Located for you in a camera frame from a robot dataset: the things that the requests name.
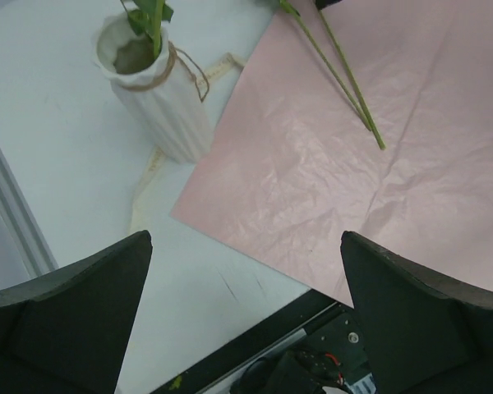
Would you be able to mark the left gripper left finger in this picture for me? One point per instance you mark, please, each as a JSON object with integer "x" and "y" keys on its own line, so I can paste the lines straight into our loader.
{"x": 67, "y": 331}

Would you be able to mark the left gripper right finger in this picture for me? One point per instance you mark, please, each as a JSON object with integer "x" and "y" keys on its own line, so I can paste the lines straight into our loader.
{"x": 424, "y": 332}

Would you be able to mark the pink rose stem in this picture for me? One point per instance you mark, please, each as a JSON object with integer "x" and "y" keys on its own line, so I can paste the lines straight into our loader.
{"x": 288, "y": 8}
{"x": 361, "y": 103}
{"x": 145, "y": 17}

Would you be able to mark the pink wrapping paper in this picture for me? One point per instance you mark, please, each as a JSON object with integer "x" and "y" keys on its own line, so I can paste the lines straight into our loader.
{"x": 292, "y": 167}

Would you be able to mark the white ribbed ceramic vase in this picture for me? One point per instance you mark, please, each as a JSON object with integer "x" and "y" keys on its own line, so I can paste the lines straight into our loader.
{"x": 161, "y": 93}

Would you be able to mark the cream ribbon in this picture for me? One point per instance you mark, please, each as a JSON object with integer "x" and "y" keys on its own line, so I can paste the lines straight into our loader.
{"x": 206, "y": 78}

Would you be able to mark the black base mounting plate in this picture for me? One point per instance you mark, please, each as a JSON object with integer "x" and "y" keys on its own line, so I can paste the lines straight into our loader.
{"x": 317, "y": 333}

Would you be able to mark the left aluminium frame post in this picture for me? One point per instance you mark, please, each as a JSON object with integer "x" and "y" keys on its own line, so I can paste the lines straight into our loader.
{"x": 26, "y": 236}

